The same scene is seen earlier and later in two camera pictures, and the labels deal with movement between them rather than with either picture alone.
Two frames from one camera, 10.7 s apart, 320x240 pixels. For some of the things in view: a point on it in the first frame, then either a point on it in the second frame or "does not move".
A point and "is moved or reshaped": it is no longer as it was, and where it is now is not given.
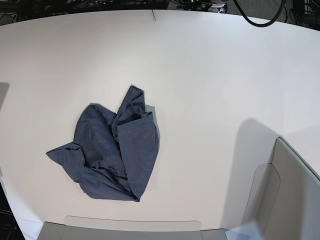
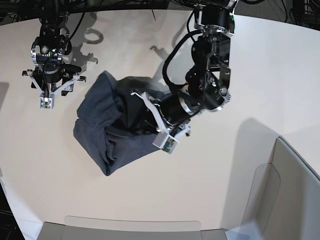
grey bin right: x=284 y=202 does not move
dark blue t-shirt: x=113 y=156 is moved or reshaped
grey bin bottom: x=93 y=228 does not move
